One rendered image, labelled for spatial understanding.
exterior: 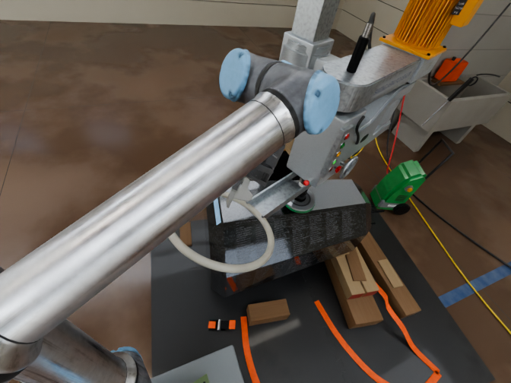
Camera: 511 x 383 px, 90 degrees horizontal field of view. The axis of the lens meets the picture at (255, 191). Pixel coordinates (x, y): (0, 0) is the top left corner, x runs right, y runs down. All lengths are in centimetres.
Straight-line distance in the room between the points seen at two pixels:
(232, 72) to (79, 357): 64
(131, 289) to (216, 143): 207
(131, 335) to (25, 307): 188
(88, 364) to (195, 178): 53
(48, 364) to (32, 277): 33
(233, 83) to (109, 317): 204
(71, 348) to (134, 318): 158
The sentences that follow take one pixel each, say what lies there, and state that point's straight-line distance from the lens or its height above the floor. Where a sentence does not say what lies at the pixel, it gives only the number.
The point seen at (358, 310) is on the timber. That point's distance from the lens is 232.
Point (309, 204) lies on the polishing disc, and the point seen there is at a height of 89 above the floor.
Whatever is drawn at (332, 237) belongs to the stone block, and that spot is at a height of 69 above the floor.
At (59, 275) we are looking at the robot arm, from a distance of 35.
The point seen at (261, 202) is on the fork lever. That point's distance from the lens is 133.
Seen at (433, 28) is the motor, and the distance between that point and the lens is 173.
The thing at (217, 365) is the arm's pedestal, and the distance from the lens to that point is 127.
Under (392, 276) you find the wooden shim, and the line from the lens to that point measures 262.
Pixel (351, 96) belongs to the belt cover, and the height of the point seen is 166.
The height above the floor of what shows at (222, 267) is 127.
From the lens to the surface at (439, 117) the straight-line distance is 410.
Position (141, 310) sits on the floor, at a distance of 226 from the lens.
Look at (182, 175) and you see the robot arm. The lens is 33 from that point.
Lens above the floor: 211
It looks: 48 degrees down
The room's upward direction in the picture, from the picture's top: 12 degrees clockwise
